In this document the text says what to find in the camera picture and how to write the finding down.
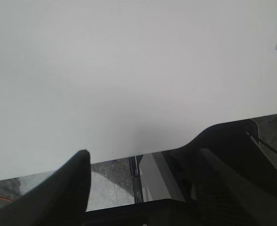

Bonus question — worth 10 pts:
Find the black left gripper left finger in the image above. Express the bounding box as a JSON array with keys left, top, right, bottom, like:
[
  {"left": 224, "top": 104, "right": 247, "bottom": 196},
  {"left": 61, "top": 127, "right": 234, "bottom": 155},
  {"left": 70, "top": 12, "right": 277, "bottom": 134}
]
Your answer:
[{"left": 0, "top": 150, "right": 91, "bottom": 226}]

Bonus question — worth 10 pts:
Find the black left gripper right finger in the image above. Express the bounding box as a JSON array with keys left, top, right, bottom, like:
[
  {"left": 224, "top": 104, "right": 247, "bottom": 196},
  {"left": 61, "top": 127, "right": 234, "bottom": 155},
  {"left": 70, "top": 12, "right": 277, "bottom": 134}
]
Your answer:
[{"left": 196, "top": 148, "right": 277, "bottom": 226}]

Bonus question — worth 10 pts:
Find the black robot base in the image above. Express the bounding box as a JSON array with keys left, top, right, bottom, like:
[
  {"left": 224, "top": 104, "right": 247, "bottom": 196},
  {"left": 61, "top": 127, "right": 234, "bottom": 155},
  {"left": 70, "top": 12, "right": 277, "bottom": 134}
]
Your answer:
[{"left": 84, "top": 120, "right": 277, "bottom": 226}]

